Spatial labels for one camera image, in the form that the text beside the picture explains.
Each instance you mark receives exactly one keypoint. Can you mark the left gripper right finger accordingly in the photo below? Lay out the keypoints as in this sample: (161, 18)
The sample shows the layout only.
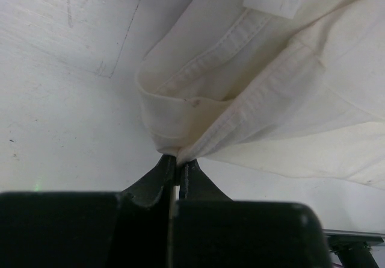
(195, 185)

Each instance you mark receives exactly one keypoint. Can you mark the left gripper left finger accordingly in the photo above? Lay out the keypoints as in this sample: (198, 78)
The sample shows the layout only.
(149, 189)

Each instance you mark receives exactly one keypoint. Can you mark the white t shirt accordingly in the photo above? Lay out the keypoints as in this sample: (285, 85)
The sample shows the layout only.
(292, 87)

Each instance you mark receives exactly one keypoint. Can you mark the aluminium rail frame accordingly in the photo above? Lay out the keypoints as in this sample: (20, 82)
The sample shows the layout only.
(338, 239)

